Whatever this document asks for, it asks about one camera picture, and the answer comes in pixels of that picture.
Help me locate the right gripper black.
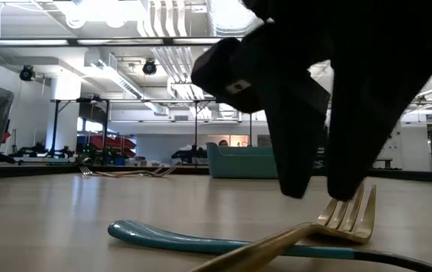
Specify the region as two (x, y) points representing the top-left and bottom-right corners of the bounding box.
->
(240, 0), (432, 95)

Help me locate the black hanging camera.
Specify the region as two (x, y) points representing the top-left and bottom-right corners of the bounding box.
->
(142, 59), (158, 76)
(18, 64), (36, 82)

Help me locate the red background object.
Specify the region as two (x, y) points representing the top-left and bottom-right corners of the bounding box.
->
(87, 134), (137, 159)

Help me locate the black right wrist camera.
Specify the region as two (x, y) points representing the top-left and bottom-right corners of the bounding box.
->
(190, 36), (264, 115)

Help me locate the wooden bench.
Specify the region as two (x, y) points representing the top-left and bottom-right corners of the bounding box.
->
(373, 157), (393, 170)

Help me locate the gold fork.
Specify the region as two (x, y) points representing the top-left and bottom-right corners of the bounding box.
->
(189, 184), (378, 272)

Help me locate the teal plastic bin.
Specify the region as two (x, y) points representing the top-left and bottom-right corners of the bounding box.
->
(205, 142), (279, 179)

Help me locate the overhead light bar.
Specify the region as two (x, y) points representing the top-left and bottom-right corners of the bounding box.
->
(0, 36), (224, 48)

